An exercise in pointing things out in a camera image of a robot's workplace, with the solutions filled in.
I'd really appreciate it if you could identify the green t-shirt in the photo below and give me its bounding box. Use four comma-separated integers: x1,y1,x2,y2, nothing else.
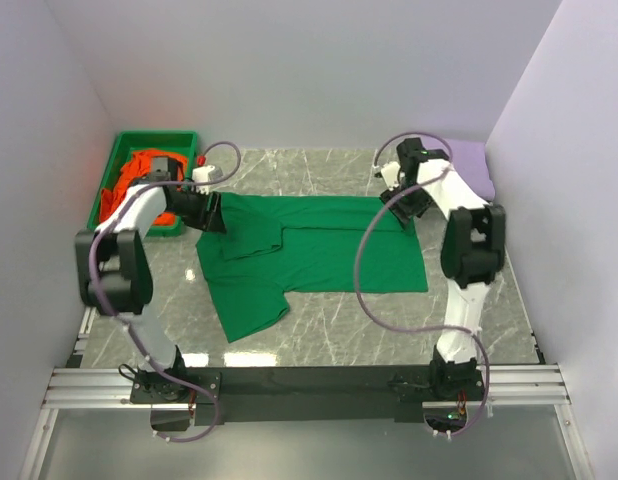
196,193,428,342

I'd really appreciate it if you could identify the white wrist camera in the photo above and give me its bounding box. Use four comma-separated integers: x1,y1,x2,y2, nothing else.
374,161,401,190
191,155,223,194

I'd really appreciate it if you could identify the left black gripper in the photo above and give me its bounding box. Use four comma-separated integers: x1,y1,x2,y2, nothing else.
167,185,227,234

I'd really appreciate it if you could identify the aluminium rail frame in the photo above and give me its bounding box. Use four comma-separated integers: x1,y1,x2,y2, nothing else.
18,239,590,480

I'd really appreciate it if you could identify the black base beam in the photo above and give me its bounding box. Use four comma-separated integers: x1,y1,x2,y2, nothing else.
130,364,485,426

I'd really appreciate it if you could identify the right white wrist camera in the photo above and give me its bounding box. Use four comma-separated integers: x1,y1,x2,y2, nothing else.
374,161,401,190

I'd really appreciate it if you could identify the green plastic bin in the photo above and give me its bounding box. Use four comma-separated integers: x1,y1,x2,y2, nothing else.
87,130,199,229

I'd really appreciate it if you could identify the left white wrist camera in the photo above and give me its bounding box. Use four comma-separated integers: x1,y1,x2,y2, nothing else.
191,155,223,194

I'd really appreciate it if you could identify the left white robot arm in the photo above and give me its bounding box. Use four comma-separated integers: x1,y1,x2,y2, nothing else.
75,156,225,402

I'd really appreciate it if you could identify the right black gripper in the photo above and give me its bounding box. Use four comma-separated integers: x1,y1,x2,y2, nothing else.
380,177,435,229

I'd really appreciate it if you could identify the orange t-shirt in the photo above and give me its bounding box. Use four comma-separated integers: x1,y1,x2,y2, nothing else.
98,148,189,223

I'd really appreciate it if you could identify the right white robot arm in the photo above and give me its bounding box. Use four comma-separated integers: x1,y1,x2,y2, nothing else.
376,135,506,399

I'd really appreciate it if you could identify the folded purple t-shirt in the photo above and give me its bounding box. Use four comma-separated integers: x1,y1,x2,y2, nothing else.
446,139,495,201

